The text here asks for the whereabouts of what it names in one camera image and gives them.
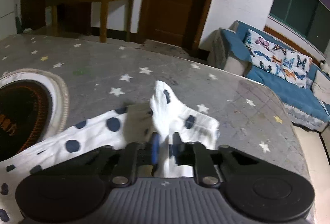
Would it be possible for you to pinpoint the butterfly print pillow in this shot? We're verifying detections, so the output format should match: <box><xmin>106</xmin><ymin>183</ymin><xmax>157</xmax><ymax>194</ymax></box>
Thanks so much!
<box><xmin>244</xmin><ymin>29</ymin><xmax>312</xmax><ymax>88</ymax></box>

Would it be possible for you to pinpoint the brown wooden side table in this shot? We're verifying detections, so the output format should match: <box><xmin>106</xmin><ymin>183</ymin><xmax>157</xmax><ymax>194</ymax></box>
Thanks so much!
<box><xmin>45</xmin><ymin>0</ymin><xmax>134</xmax><ymax>43</ymax></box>

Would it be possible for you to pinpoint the black white plush toy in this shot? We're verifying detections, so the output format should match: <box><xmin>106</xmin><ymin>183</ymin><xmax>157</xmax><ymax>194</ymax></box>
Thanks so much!
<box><xmin>320</xmin><ymin>60</ymin><xmax>330</xmax><ymax>73</ymax></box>

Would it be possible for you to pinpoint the grey star quilted tablecloth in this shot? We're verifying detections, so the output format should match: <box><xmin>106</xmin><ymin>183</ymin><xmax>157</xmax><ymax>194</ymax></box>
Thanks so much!
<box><xmin>1</xmin><ymin>35</ymin><xmax>309</xmax><ymax>178</ymax></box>

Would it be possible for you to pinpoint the dark green window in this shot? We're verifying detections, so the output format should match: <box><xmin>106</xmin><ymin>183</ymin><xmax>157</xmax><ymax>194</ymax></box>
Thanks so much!
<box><xmin>270</xmin><ymin>0</ymin><xmax>329</xmax><ymax>53</ymax></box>

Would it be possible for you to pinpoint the beige cushion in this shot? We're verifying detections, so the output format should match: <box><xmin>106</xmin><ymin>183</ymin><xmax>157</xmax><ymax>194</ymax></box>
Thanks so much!
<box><xmin>312</xmin><ymin>70</ymin><xmax>330</xmax><ymax>105</ymax></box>

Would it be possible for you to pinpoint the blue corner sofa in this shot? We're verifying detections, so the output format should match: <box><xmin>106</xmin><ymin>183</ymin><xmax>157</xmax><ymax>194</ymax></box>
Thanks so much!
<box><xmin>208</xmin><ymin>21</ymin><xmax>329</xmax><ymax>132</ymax></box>

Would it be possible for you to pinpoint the white polka dot garment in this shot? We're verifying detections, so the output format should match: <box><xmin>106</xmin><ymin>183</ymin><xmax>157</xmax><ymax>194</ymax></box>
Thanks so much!
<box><xmin>1</xmin><ymin>80</ymin><xmax>219</xmax><ymax>223</ymax></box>

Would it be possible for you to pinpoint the black round induction cooktop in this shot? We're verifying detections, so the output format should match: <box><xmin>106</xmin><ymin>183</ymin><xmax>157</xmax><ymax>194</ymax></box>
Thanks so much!
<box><xmin>0</xmin><ymin>80</ymin><xmax>53</xmax><ymax>161</ymax></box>

